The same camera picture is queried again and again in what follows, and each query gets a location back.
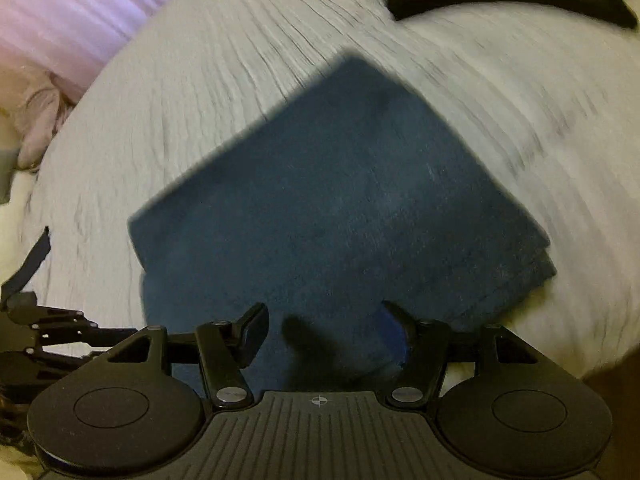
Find pink curtain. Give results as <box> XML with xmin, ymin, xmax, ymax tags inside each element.
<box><xmin>0</xmin><ymin>0</ymin><xmax>223</xmax><ymax>92</ymax></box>

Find blue denim jeans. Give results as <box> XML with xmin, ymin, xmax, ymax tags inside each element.
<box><xmin>127</xmin><ymin>50</ymin><xmax>559</xmax><ymax>397</ymax></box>

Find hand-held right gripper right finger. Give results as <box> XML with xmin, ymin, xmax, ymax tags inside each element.
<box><xmin>381</xmin><ymin>300</ymin><xmax>547</xmax><ymax>407</ymax></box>

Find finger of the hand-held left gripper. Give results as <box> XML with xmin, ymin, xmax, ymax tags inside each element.
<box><xmin>0</xmin><ymin>225</ymin><xmax>52</xmax><ymax>297</ymax></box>
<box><xmin>0</xmin><ymin>291</ymin><xmax>143</xmax><ymax>378</ymax></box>

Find bundled pink cloth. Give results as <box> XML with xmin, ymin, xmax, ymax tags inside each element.
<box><xmin>9</xmin><ymin>67</ymin><xmax>77</xmax><ymax>172</ymax></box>

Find grey pillow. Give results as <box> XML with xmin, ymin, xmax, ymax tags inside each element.
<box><xmin>0</xmin><ymin>147</ymin><xmax>22</xmax><ymax>206</ymax></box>

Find white fluffy blanket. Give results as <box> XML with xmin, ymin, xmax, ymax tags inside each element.
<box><xmin>0</xmin><ymin>167</ymin><xmax>53</xmax><ymax>291</ymax></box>

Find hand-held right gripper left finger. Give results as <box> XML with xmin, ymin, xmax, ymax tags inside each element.
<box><xmin>95</xmin><ymin>301</ymin><xmax>271</xmax><ymax>409</ymax></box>

